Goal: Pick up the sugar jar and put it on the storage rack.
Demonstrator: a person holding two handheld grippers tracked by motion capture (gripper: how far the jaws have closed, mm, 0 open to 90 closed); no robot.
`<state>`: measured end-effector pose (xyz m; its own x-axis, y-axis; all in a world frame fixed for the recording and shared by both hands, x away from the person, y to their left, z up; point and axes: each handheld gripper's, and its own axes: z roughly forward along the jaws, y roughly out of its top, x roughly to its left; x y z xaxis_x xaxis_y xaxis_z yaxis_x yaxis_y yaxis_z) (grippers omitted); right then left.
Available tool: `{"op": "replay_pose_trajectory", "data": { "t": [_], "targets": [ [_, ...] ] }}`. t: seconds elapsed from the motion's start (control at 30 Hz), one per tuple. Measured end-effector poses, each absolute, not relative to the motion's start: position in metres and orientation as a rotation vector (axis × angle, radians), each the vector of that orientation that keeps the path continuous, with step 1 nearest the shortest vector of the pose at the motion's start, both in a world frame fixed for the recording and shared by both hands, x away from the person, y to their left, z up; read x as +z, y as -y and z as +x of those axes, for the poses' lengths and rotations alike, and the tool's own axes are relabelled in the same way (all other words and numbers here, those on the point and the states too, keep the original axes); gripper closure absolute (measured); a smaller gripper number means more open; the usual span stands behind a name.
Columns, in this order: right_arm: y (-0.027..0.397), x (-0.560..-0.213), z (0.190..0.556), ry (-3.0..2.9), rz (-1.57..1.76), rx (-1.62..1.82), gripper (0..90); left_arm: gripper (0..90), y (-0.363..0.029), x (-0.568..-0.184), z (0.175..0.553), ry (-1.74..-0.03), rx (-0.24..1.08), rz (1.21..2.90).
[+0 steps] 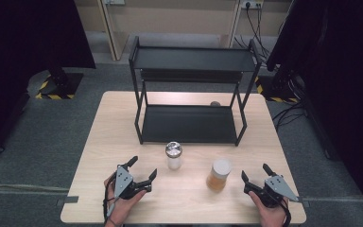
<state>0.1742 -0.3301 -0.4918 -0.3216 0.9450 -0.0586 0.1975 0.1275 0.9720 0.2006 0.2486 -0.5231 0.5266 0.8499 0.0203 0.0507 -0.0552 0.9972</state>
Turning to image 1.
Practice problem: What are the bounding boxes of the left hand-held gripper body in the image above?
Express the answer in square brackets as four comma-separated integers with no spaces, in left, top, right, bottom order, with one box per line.
[112,164,140,201]

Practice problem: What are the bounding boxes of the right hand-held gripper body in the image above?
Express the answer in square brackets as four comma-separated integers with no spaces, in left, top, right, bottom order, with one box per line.
[257,174,301,209]

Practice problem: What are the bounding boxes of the white-lidded jar amber contents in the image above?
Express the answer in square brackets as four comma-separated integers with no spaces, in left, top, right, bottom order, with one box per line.
[205,157,233,193]

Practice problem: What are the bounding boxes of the silver-lidded glass jar white powder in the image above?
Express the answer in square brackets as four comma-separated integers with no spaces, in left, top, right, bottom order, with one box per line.
[164,141,183,171]

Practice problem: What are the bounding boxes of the black metal two-tier rack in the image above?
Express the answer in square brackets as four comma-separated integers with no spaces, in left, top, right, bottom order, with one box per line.
[128,35,263,147]

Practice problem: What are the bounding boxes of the person's left hand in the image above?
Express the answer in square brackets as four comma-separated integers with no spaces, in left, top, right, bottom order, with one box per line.
[103,172,147,227]

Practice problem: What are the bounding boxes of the person's right hand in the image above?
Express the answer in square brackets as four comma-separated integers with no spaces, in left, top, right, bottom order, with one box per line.
[248,191,290,227]

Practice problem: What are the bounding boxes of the grey floor tape piece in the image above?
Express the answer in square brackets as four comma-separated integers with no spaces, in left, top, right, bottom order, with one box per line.
[55,195,80,208]
[297,196,312,209]

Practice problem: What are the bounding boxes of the black stand base striped tape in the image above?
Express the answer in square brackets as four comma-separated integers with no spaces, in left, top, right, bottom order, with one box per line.
[35,66,85,101]
[254,69,301,104]

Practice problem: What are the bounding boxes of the black curtain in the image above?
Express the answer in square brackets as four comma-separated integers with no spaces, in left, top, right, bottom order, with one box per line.
[266,0,363,221]
[0,0,97,161]

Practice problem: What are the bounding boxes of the left hand-held gripper cable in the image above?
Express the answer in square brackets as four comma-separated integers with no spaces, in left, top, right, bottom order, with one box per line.
[102,181,118,225]

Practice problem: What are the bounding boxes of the hand-held gripper cable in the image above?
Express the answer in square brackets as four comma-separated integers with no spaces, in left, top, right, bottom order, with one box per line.
[278,198,293,227]
[102,181,118,225]

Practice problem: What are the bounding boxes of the right hand-held gripper cable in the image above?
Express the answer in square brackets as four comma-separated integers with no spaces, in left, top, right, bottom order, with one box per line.
[278,198,293,227]

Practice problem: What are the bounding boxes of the black floor cables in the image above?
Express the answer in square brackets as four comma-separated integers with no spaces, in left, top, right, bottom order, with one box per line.
[271,99,308,131]

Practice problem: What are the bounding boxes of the grey floor cable cover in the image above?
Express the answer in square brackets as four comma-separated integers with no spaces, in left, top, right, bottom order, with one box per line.
[0,183,71,194]

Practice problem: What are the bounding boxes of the black wall cables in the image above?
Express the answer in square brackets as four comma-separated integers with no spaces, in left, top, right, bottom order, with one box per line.
[233,2,271,70]

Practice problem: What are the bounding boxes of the white wall socket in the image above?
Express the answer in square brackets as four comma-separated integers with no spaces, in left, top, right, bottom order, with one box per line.
[240,0,265,9]

